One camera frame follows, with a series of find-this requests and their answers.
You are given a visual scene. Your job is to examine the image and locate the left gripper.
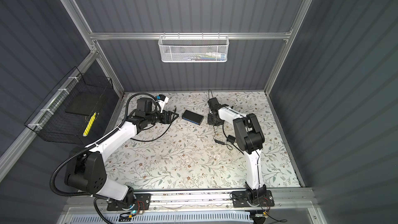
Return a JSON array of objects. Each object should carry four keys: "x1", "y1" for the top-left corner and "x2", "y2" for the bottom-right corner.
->
[{"x1": 146, "y1": 109, "x2": 178, "y2": 125}]

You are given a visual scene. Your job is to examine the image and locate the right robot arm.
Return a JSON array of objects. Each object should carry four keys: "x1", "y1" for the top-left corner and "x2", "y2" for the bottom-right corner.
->
[{"x1": 207, "y1": 97, "x2": 267, "y2": 204}]

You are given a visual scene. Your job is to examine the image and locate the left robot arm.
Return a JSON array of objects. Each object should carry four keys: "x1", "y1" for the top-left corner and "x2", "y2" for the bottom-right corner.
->
[{"x1": 49, "y1": 93, "x2": 179, "y2": 206}]

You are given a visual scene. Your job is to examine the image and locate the floral patterned table mat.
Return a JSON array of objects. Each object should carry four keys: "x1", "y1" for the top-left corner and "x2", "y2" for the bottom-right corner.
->
[{"x1": 105, "y1": 92, "x2": 300, "y2": 189}]

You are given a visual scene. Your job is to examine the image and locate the items in white basket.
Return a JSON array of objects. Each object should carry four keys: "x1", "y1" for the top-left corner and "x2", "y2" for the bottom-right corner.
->
[{"x1": 183, "y1": 52, "x2": 227, "y2": 62}]

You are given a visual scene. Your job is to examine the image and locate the yellow marker in basket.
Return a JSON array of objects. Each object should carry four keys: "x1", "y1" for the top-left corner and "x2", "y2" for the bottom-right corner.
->
[{"x1": 83, "y1": 112, "x2": 97, "y2": 137}]

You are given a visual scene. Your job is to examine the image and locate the white wire mesh basket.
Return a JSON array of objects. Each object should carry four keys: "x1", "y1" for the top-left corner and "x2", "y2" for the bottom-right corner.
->
[{"x1": 158, "y1": 35, "x2": 230, "y2": 63}]

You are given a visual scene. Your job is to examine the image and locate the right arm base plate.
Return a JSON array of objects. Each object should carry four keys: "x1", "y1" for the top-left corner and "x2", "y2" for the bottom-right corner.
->
[{"x1": 230, "y1": 190, "x2": 275, "y2": 208}]

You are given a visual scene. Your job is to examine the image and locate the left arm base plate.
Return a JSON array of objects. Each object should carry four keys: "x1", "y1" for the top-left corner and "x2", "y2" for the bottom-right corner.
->
[{"x1": 107, "y1": 194, "x2": 151, "y2": 211}]

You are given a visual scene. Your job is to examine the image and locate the white slotted cable duct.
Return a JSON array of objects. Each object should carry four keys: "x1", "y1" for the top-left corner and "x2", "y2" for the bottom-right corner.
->
[{"x1": 69, "y1": 211, "x2": 254, "y2": 224}]

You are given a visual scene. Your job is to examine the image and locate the black wire mesh basket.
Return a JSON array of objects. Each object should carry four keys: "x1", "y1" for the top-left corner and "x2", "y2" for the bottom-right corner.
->
[{"x1": 24, "y1": 63, "x2": 119, "y2": 145}]

